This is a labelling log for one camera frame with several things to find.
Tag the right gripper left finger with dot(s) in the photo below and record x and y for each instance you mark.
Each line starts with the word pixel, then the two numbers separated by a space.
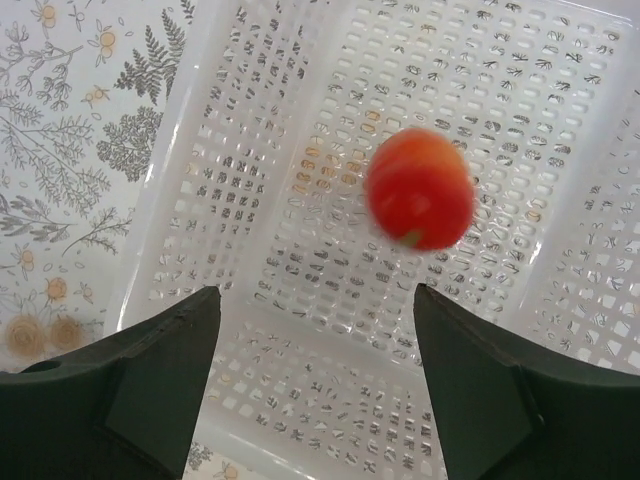
pixel 124 407

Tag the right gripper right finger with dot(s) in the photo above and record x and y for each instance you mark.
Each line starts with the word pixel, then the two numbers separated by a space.
pixel 508 408

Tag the red fake tomato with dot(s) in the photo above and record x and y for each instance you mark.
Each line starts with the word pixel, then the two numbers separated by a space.
pixel 419 191

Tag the white perforated plastic basket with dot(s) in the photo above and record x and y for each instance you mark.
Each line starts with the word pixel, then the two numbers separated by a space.
pixel 255 186

